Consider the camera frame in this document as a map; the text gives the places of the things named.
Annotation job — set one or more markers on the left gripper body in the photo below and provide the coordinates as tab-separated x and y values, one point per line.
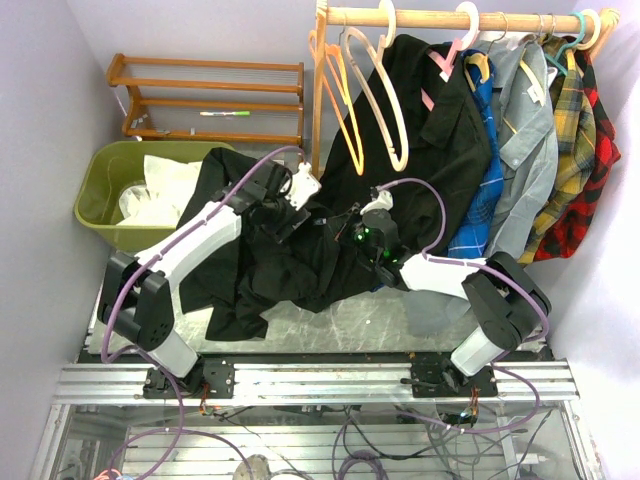
278	215

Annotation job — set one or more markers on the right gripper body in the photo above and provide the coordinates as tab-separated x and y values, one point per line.
370	252

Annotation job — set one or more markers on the black button-up shirt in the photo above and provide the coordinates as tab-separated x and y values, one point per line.
244	279

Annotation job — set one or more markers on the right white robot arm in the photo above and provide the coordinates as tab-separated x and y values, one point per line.
507	304

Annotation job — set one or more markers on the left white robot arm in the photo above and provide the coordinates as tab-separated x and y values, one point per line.
137	294

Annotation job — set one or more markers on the blue plaid shirt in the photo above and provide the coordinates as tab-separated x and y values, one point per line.
472	236

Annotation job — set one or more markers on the hanging black shirt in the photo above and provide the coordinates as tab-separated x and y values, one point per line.
449	151

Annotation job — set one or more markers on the grey hanging shirt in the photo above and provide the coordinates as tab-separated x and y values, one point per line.
528	146

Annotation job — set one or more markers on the pink plastic hanger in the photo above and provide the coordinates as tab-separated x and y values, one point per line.
446	64

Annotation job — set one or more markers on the red black plaid shirt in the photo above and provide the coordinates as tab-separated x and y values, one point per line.
567	234

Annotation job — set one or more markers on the yellow plaid shirt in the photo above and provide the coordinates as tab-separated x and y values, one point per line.
576	136

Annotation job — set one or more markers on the teal plastic hanger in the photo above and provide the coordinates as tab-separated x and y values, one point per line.
570	42

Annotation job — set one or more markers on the green marker pen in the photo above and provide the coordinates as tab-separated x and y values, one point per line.
220	114

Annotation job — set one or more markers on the white cloth in bin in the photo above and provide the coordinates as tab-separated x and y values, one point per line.
162	197

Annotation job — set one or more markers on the wooden shoe rack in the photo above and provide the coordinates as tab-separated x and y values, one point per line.
166	95

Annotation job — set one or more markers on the green plastic bin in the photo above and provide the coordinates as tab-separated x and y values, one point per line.
114	168

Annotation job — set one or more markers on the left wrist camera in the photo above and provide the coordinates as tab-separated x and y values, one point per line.
302	186

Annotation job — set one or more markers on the aluminium rail frame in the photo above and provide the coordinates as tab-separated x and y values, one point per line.
311	416

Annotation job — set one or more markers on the wooden clothes rail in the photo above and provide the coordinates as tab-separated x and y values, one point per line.
376	28

